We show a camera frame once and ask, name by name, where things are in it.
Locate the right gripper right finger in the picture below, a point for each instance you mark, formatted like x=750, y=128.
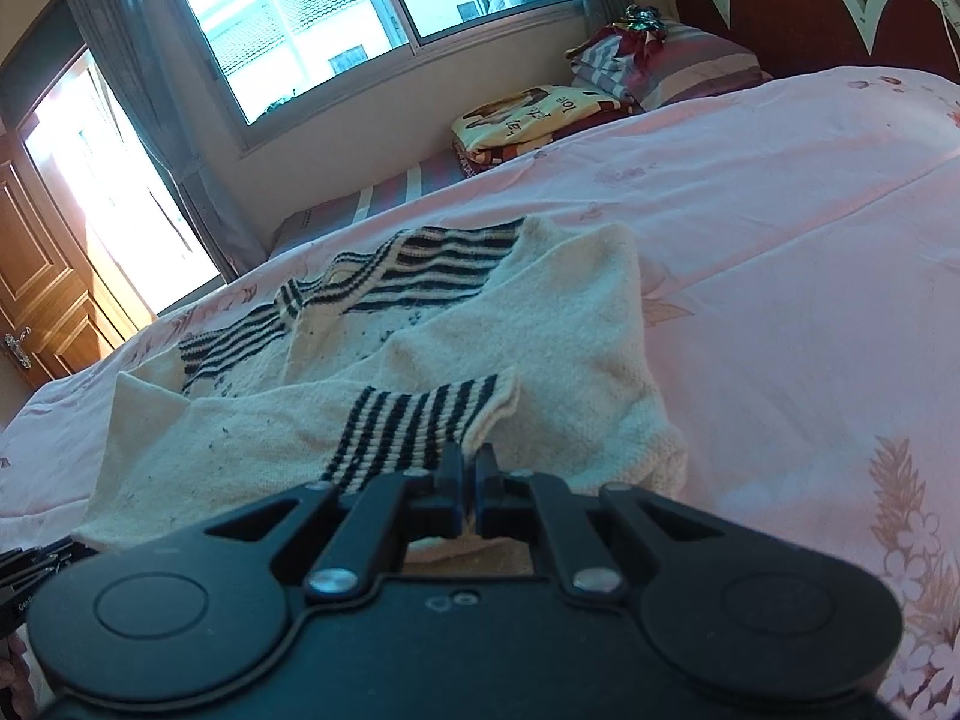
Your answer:
x=541, y=511

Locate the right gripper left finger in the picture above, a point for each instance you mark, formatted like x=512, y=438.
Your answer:
x=392, y=511

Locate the cream black striped knit sweater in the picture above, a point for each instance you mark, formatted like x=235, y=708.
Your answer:
x=524, y=336

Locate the person's left hand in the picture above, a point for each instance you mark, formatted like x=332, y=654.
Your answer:
x=18, y=699

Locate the wooden door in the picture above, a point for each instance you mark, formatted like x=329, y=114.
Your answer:
x=55, y=278

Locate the striped purple mattress cover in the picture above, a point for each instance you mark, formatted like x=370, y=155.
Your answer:
x=425, y=177

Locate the yellow red folded blanket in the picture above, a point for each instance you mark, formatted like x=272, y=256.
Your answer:
x=496, y=132

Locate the pink floral bed sheet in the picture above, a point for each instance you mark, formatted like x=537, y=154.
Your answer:
x=798, y=246

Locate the red plaid folded cloth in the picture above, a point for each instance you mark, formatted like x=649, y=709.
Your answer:
x=640, y=34

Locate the striped pillow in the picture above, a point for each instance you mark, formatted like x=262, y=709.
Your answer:
x=692, y=64

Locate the red heart-shaped headboard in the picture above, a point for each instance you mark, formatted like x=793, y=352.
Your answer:
x=791, y=37

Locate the left grey curtain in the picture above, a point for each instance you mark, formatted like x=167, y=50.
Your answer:
x=119, y=36

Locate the metal door handle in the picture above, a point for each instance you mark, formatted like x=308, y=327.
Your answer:
x=13, y=344

